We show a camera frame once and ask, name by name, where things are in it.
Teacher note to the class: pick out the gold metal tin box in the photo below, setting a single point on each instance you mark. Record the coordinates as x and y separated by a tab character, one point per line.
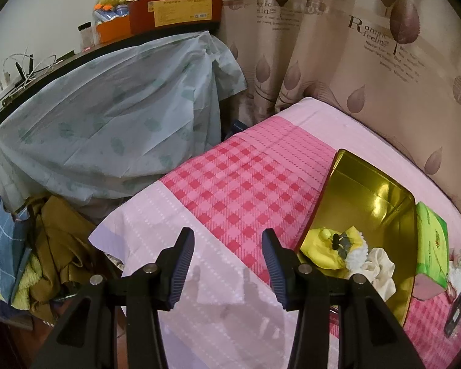
368	196

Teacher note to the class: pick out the black oblong object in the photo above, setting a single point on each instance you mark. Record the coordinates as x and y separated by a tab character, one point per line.
458	313

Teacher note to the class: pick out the pink checked bed sheet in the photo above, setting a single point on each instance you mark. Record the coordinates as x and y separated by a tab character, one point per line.
234	184

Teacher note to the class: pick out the beige leaf print curtain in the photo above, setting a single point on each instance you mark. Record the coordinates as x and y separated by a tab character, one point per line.
330	46

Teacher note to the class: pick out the red cardboard box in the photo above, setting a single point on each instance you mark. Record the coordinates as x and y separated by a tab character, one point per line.
176	11

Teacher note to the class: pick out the olive brown clothing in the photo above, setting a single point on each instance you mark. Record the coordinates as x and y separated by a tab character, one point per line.
65	246

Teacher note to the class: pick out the green tissue pack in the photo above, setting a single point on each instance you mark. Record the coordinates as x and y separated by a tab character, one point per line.
430	246

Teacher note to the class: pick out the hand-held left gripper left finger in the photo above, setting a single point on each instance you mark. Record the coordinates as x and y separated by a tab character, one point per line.
179	271

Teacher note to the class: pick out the white cloth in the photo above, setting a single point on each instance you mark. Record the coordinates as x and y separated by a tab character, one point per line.
380	267

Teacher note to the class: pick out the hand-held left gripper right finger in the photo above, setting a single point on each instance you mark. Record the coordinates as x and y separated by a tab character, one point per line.
275	271

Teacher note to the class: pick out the orange box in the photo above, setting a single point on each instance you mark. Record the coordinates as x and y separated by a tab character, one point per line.
113	30

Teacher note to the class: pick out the yellow towel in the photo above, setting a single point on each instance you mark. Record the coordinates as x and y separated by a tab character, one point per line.
27	284

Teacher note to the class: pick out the light blue plastic cover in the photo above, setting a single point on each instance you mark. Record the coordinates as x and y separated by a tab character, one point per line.
100	123

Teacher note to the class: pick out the clear jar with black lid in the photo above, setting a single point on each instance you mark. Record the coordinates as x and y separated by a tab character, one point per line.
87	36

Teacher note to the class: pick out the blue checked bag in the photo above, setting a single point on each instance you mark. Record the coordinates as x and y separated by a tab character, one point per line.
4	246

